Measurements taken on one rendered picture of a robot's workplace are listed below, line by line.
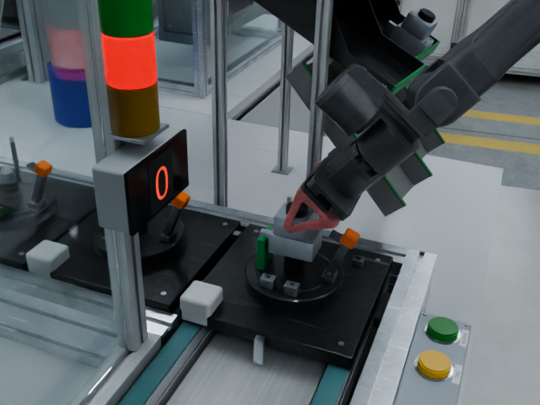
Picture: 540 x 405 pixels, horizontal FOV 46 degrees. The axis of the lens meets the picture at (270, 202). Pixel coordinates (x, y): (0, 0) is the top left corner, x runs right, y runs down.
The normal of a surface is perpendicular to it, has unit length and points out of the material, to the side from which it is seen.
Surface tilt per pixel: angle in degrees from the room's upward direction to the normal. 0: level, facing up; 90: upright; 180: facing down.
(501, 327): 0
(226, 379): 0
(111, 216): 90
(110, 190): 90
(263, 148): 0
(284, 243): 90
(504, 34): 70
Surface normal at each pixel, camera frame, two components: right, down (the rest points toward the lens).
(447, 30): -0.25, 0.48
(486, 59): 0.10, 0.06
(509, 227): 0.03, -0.87
